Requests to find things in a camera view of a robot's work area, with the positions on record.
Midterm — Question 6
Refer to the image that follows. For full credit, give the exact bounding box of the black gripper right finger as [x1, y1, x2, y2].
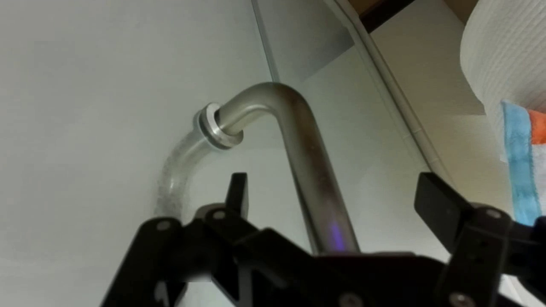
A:
[414, 172, 546, 307]

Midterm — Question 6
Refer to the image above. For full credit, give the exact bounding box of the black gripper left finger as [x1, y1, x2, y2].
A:
[100, 172, 317, 307]

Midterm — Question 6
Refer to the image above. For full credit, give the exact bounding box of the metal door handle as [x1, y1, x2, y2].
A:
[196, 82, 359, 254]

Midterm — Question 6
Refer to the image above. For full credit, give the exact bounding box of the glass shower door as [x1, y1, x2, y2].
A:
[0, 0, 443, 307]

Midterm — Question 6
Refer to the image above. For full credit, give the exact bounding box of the white woven laundry basket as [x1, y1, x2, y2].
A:
[457, 0, 546, 116]

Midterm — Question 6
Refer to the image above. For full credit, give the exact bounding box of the fixed glass shower panel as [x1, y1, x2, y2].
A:
[327, 0, 511, 212]

